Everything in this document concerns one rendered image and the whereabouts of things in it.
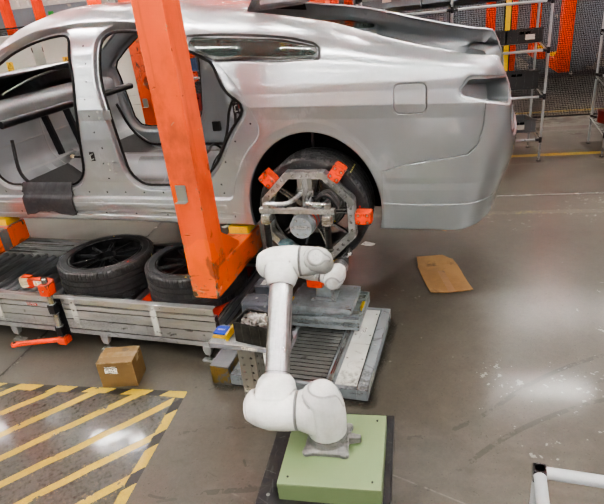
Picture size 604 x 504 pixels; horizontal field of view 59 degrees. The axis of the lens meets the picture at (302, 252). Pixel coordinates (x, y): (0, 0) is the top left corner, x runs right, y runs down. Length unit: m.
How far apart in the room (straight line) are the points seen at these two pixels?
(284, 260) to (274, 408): 0.60
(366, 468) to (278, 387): 0.44
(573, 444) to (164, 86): 2.52
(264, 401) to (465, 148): 1.63
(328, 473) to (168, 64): 1.88
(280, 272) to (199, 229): 0.75
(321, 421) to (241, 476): 0.74
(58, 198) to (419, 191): 2.44
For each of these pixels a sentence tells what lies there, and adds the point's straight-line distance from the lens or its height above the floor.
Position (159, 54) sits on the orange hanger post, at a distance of 2.69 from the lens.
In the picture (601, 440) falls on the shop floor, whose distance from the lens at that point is 2.98.
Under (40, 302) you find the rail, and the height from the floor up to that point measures 0.34.
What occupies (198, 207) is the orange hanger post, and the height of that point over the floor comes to 1.07.
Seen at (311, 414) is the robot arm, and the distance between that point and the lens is 2.09.
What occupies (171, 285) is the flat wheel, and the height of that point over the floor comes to 0.47.
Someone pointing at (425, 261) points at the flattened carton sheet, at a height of 0.02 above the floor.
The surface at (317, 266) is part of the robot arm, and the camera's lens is 2.22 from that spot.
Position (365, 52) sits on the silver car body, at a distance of 2.92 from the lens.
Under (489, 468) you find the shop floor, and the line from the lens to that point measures 2.73.
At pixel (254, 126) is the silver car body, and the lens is 3.15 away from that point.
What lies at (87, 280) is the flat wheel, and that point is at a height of 0.46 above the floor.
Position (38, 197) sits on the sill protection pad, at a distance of 4.18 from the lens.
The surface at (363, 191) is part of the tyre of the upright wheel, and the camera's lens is 3.03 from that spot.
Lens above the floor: 1.98
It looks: 25 degrees down
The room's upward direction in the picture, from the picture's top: 6 degrees counter-clockwise
